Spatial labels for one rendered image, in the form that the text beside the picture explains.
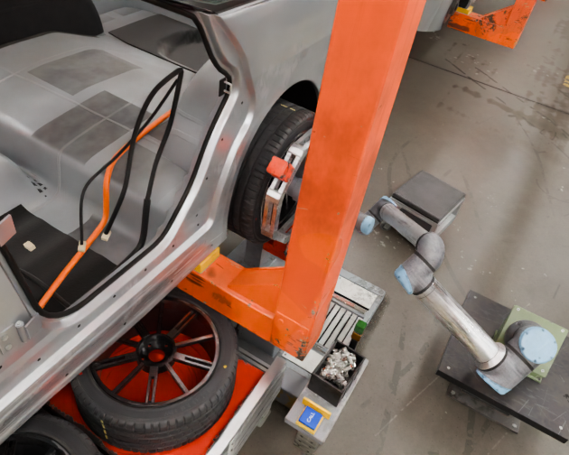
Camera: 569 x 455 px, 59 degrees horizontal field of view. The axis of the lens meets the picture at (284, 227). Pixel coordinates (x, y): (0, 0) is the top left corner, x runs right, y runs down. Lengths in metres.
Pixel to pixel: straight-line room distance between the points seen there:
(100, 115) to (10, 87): 0.47
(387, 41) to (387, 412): 1.91
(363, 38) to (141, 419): 1.45
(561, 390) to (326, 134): 1.85
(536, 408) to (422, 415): 0.52
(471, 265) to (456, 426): 1.19
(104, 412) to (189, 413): 0.30
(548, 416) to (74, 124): 2.43
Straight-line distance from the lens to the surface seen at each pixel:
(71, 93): 2.54
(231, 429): 2.08
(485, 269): 3.59
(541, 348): 2.43
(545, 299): 3.63
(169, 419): 1.97
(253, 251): 2.68
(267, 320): 2.02
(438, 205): 3.35
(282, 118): 2.15
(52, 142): 2.29
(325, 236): 1.57
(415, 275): 2.16
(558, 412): 2.72
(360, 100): 1.30
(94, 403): 2.03
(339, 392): 2.02
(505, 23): 5.57
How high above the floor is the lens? 2.27
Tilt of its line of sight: 43 degrees down
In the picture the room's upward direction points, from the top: 11 degrees clockwise
